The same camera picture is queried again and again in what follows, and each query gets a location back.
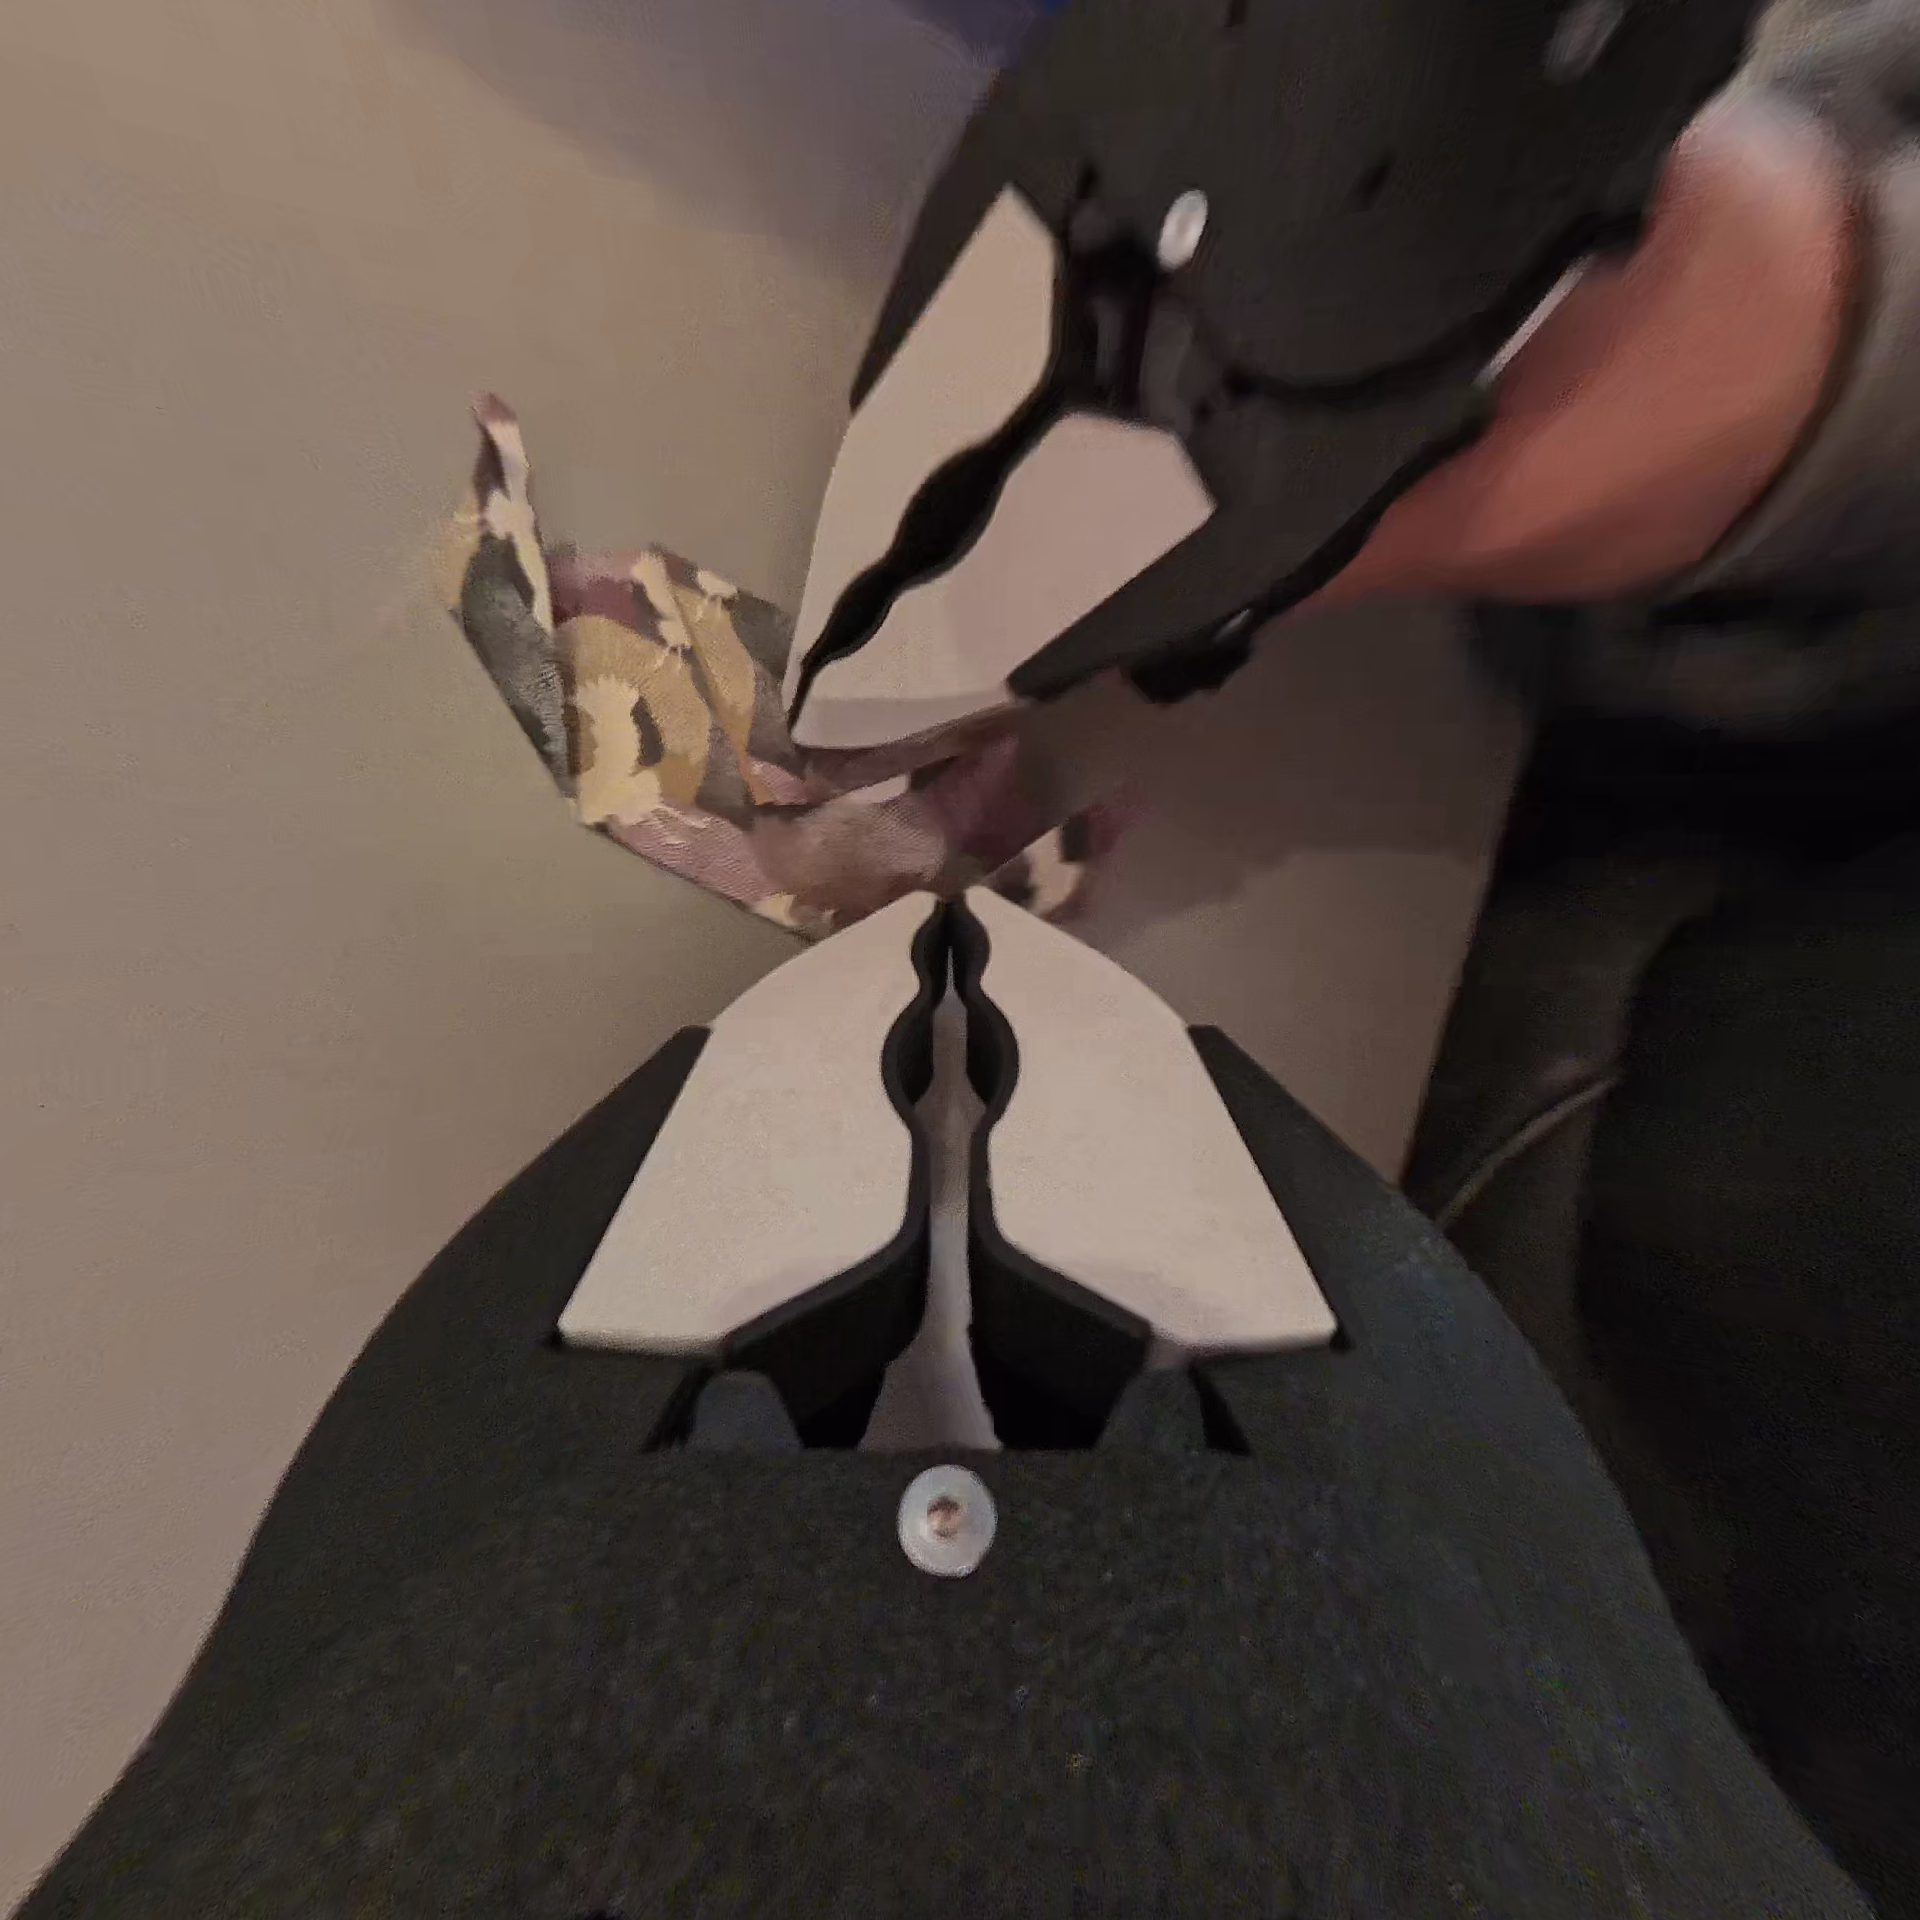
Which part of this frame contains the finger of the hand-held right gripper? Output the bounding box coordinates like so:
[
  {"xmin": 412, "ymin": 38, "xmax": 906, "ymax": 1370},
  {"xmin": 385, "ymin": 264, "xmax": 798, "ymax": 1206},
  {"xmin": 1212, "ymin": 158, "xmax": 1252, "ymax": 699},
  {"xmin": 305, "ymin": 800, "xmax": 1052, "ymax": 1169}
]
[
  {"xmin": 790, "ymin": 412, "xmax": 1222, "ymax": 751},
  {"xmin": 782, "ymin": 184, "xmax": 1086, "ymax": 717}
]

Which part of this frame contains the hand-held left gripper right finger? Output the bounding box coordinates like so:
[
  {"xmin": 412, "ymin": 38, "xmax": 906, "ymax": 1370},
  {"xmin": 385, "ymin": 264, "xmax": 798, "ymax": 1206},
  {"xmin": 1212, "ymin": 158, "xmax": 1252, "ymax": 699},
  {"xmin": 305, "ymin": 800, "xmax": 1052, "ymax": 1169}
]
[{"xmin": 965, "ymin": 885, "xmax": 1340, "ymax": 1450}]

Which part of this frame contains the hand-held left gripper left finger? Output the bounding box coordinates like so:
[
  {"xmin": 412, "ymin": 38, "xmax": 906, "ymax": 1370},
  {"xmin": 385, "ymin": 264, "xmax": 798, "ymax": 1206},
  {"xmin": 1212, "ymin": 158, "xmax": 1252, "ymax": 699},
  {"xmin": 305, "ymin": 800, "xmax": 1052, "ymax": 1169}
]
[{"xmin": 555, "ymin": 885, "xmax": 953, "ymax": 1449}]

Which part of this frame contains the bird patterned origami paper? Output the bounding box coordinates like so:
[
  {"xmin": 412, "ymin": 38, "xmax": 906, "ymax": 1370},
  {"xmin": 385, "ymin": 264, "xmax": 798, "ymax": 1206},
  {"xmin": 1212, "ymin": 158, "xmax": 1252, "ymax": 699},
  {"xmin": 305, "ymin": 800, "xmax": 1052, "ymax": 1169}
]
[{"xmin": 444, "ymin": 393, "xmax": 1126, "ymax": 939}]

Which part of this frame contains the person's right hand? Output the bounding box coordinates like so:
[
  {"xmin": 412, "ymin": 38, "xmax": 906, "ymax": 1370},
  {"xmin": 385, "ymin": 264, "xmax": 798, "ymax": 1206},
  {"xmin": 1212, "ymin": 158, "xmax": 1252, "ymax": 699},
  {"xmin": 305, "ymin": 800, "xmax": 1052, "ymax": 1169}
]
[{"xmin": 1316, "ymin": 117, "xmax": 1866, "ymax": 607}]

